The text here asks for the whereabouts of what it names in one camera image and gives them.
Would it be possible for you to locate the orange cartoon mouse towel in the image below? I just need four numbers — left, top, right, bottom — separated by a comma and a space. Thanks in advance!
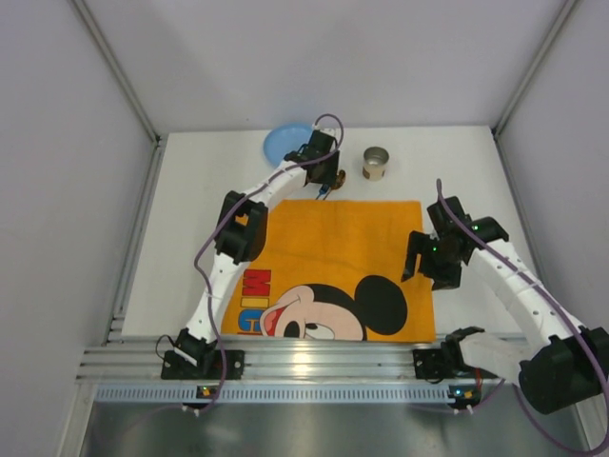
222, 200, 436, 343

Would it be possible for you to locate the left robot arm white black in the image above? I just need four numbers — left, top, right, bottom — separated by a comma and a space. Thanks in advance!
174, 127, 344, 368

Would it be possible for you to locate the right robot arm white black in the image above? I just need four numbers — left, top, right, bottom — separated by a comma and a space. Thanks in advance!
402, 196, 608, 414

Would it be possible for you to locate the light blue plate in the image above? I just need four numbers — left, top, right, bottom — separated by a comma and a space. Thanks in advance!
263, 123, 312, 168

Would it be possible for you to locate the gold metal spoon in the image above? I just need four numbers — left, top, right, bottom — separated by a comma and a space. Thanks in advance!
331, 169, 346, 190

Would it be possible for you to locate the blue fork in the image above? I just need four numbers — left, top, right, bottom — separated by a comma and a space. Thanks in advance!
316, 185, 331, 200

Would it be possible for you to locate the small metal cup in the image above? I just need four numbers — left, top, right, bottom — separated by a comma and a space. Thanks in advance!
362, 147, 389, 181

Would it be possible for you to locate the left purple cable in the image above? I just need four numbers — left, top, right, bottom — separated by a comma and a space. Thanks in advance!
193, 112, 344, 415

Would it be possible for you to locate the purple cable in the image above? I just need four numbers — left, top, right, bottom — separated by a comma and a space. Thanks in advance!
435, 178, 609, 453
193, 112, 344, 415

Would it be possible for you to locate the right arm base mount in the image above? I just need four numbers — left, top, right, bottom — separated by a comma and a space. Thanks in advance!
412, 348, 497, 382

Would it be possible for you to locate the slotted cable duct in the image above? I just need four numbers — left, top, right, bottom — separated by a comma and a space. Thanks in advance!
95, 384, 480, 405

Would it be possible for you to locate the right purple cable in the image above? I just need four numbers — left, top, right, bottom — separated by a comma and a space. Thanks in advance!
435, 178, 609, 453

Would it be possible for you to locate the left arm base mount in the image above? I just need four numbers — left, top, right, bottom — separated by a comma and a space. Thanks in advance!
160, 349, 246, 381

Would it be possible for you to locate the aluminium rail beam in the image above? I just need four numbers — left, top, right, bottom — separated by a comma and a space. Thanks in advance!
75, 335, 594, 382

